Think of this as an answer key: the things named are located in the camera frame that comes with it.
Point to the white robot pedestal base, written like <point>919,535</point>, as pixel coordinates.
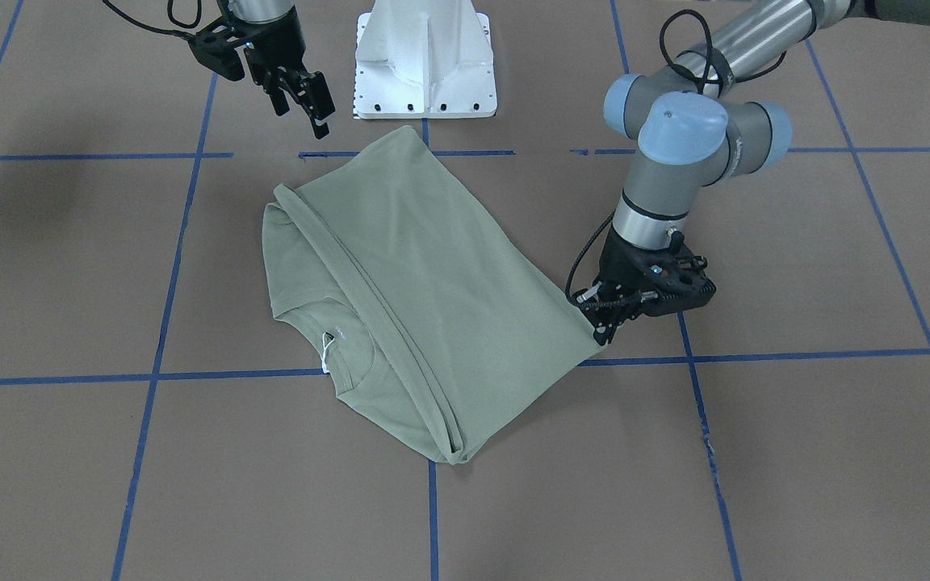
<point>424,59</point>

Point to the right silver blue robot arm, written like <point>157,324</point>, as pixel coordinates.
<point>263,40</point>

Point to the olive green long-sleeve shirt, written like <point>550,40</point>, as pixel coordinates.
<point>430,322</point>

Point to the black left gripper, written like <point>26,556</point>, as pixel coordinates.
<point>621,260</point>

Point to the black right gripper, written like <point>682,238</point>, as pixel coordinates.
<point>275,42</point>

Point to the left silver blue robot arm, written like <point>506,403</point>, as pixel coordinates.
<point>688,138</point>

